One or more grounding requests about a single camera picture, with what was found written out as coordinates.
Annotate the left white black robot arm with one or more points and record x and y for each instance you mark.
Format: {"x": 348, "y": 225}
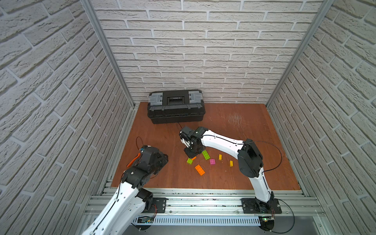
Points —
{"x": 130, "y": 198}

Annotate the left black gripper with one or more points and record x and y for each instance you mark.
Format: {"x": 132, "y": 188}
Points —
{"x": 160, "y": 158}

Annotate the green long lego brick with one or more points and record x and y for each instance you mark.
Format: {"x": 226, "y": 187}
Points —
{"x": 206, "y": 155}

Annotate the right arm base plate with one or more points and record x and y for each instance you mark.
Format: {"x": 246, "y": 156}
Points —
{"x": 254, "y": 206}

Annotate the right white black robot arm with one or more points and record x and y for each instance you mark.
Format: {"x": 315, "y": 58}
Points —
{"x": 250, "y": 159}

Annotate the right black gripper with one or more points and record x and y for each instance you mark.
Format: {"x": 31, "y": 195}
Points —
{"x": 190, "y": 154}

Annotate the orange handled pliers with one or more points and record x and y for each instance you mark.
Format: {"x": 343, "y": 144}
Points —
{"x": 136, "y": 160}

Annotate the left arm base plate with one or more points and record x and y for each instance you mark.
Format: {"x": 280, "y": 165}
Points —
{"x": 156, "y": 205}

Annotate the black plastic toolbox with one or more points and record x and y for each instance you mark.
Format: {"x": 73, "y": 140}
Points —
{"x": 176, "y": 106}

